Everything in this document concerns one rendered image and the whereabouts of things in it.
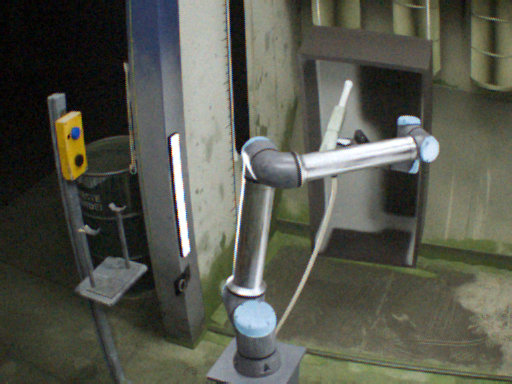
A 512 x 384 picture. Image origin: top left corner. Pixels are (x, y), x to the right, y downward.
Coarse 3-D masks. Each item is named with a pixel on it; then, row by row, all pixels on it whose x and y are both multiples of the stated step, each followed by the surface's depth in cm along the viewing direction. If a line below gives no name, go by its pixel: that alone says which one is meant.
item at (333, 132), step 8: (344, 88) 247; (344, 96) 243; (344, 104) 241; (336, 112) 236; (344, 112) 237; (336, 120) 233; (328, 128) 230; (336, 128) 230; (328, 136) 227; (336, 136) 228; (328, 144) 224; (336, 144) 229; (336, 176) 241
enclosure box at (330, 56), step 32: (320, 32) 272; (352, 32) 270; (384, 32) 268; (320, 64) 294; (352, 64) 287; (384, 64) 242; (416, 64) 240; (320, 96) 303; (352, 96) 299; (384, 96) 292; (416, 96) 284; (320, 128) 311; (352, 128) 311; (384, 128) 304; (320, 192) 328; (352, 192) 338; (384, 192) 330; (416, 192) 322; (320, 224) 338; (352, 224) 344; (384, 224) 340; (416, 224) 336; (352, 256) 324; (384, 256) 320; (416, 256) 304
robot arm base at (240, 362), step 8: (272, 352) 219; (240, 360) 220; (248, 360) 218; (256, 360) 217; (264, 360) 218; (272, 360) 220; (280, 360) 224; (240, 368) 220; (248, 368) 218; (256, 368) 218; (264, 368) 219; (272, 368) 220; (248, 376) 219; (256, 376) 218; (264, 376) 219
